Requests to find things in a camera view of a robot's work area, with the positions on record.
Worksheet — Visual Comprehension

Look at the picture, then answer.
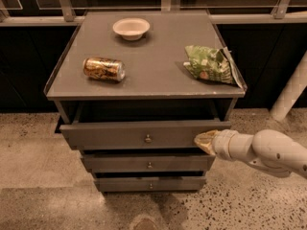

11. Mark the grey top drawer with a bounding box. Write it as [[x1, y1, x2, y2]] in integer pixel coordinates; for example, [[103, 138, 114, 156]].
[[59, 99, 232, 151]]

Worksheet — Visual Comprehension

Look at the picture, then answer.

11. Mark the grey drawer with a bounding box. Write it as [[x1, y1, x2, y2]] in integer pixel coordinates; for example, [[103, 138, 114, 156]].
[[95, 176, 205, 193], [59, 99, 232, 151], [82, 154, 215, 173]]

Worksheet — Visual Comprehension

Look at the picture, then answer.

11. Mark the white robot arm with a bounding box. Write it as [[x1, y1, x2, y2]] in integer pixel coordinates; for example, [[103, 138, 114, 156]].
[[194, 129, 307, 178]]

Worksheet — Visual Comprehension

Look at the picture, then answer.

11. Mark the round metal drawer knob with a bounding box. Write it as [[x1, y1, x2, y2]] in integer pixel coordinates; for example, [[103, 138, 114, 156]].
[[144, 134, 153, 144]]

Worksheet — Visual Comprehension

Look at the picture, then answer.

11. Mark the grey bottom drawer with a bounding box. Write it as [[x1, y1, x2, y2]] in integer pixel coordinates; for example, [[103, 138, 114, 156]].
[[95, 176, 205, 193]]

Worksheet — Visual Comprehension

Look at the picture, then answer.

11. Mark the grey drawer cabinet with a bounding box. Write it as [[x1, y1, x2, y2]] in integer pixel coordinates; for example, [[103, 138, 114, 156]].
[[45, 11, 246, 182]]

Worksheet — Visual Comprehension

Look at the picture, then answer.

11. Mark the grey middle drawer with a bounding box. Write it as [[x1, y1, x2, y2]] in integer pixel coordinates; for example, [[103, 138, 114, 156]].
[[82, 154, 215, 173]]

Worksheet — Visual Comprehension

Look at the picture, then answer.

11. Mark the green chip bag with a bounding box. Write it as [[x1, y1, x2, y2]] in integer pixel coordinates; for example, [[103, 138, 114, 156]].
[[183, 45, 247, 90]]

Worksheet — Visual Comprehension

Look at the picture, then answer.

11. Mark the gold soda can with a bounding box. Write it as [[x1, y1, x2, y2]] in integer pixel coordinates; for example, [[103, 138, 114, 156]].
[[83, 57, 126, 82]]

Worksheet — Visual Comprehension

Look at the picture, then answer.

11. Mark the beige paper bowl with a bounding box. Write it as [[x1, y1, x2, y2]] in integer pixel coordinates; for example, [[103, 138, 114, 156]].
[[112, 18, 150, 41]]

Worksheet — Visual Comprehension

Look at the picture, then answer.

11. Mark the metal glass railing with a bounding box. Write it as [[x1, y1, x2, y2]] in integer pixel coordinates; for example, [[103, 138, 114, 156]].
[[0, 0, 307, 26]]

